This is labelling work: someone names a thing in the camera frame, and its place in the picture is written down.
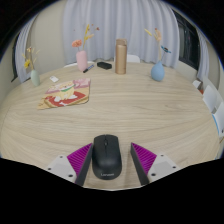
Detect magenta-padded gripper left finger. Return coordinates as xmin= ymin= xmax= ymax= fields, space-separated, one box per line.
xmin=45 ymin=142 xmax=94 ymax=187

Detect blue vase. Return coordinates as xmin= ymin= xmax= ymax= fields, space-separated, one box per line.
xmin=150 ymin=60 xmax=166 ymax=83

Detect wide white curtain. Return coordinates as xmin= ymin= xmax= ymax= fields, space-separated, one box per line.
xmin=62 ymin=0 xmax=181 ymax=69

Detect cartoon dog print mouse pad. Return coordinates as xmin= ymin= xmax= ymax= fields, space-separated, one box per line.
xmin=37 ymin=78 xmax=92 ymax=110

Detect black rectangular box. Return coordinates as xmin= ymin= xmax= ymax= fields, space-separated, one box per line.
xmin=96 ymin=61 xmax=113 ymax=70

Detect gold drink bottle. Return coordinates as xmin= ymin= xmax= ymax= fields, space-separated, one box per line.
xmin=114 ymin=38 xmax=128 ymax=75

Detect pink vase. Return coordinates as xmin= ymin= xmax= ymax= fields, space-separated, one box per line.
xmin=75 ymin=50 xmax=89 ymax=72

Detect black and blue marker pen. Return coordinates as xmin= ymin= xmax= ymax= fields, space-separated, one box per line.
xmin=82 ymin=64 xmax=95 ymax=74

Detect narrow white curtain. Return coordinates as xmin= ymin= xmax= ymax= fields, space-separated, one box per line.
xmin=13 ymin=14 xmax=39 ymax=84
xmin=195 ymin=28 xmax=211 ymax=83

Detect dried flowers with blue bloom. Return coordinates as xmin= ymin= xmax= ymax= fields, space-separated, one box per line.
xmin=143 ymin=27 xmax=172 ymax=63

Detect pale green vase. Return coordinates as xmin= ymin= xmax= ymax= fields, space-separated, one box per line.
xmin=30 ymin=69 xmax=41 ymax=87

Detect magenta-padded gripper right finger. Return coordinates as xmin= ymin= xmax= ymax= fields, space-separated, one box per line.
xmin=129 ymin=142 xmax=181 ymax=186

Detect blue and white chairs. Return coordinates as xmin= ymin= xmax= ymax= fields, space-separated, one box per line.
xmin=192 ymin=79 xmax=224 ymax=141

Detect pink and yellow dried flowers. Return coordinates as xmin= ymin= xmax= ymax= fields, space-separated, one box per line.
xmin=71 ymin=23 xmax=101 ymax=53

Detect dark window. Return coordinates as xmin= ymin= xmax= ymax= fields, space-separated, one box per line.
xmin=10 ymin=49 xmax=19 ymax=83
xmin=173 ymin=9 xmax=201 ymax=71

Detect black computer mouse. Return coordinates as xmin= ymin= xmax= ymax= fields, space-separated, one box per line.
xmin=91 ymin=134 xmax=123 ymax=181

